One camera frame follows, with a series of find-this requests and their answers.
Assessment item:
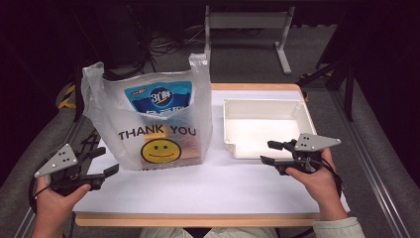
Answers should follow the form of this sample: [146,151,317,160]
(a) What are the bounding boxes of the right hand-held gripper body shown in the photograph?
[290,133,342,174]

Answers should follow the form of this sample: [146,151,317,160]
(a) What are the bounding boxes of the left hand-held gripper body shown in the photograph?
[34,143,102,196]

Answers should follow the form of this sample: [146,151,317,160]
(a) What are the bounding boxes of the white plastic tray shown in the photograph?
[222,97,319,161]

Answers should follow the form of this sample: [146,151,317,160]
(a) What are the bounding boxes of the clear smiley plastic bag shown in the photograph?
[81,53,214,172]

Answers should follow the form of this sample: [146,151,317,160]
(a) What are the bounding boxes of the blue snack pouch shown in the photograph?
[124,80,193,117]

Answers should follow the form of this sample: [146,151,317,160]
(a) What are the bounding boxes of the person's left hand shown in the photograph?
[34,178,91,216]

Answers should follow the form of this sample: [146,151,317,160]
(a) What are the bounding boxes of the person's right hand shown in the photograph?
[285,148,345,209]

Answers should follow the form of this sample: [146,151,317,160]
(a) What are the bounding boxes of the white table mat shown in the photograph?
[72,89,351,214]

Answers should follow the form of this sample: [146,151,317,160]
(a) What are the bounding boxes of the person's legs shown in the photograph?
[138,227,278,238]

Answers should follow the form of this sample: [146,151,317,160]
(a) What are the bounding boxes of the wooden table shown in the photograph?
[74,82,351,228]

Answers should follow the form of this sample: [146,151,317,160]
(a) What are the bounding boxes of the tangled black cable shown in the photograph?
[78,130,102,157]

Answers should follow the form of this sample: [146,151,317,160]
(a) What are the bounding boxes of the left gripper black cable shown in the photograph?
[29,158,53,214]

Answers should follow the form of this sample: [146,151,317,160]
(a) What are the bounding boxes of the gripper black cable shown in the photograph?
[29,158,53,214]
[316,158,346,199]

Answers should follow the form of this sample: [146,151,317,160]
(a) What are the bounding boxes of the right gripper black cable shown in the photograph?
[316,158,346,199]

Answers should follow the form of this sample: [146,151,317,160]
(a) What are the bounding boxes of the aluminium floor rail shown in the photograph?
[13,115,83,238]
[330,88,410,238]

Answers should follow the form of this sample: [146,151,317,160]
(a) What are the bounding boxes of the black floor cables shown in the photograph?
[130,4,207,83]

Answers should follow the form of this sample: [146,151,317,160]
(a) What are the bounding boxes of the white metal table frame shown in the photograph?
[203,4,296,76]

